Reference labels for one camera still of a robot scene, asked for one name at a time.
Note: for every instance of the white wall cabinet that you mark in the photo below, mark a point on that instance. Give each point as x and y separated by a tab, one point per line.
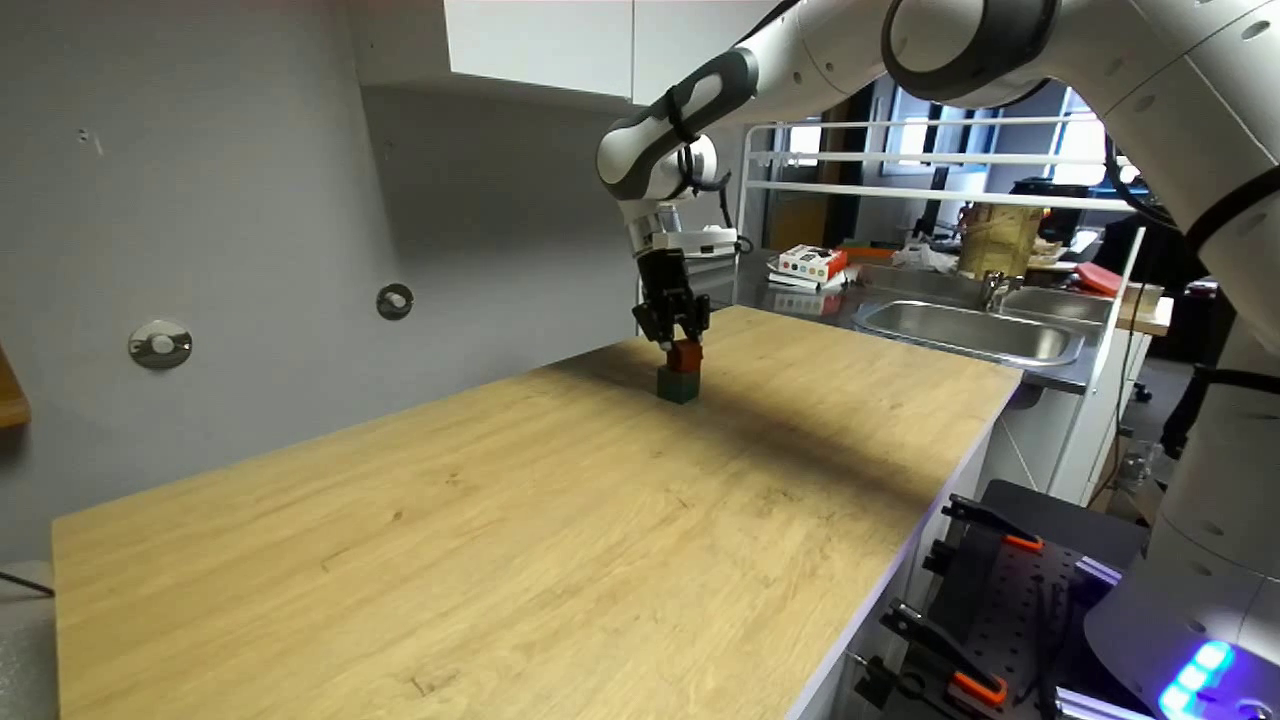
563	41

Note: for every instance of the black perforated board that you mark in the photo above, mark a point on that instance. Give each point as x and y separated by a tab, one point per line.
1054	586

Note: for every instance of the large grey round wall fixture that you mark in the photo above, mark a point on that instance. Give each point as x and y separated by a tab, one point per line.
160	344

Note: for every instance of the beige jug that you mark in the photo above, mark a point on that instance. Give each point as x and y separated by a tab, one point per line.
1001	238

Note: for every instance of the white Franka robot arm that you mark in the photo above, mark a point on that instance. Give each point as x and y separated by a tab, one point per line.
824	46

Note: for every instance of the stainless steel sink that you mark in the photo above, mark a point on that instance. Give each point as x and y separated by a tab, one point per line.
972	331

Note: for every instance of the red and white box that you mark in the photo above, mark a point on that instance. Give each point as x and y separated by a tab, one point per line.
812	263

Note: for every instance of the small orange block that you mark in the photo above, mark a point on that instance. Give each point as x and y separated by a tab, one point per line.
685	358

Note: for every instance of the white metal rack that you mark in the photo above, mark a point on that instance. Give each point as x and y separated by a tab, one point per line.
935	128

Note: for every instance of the small grey round wall fixture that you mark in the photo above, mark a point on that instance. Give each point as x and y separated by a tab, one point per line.
392	302

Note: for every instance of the small green block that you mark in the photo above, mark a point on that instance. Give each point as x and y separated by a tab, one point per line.
678	385

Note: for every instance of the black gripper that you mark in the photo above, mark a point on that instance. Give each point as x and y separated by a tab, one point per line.
664	276

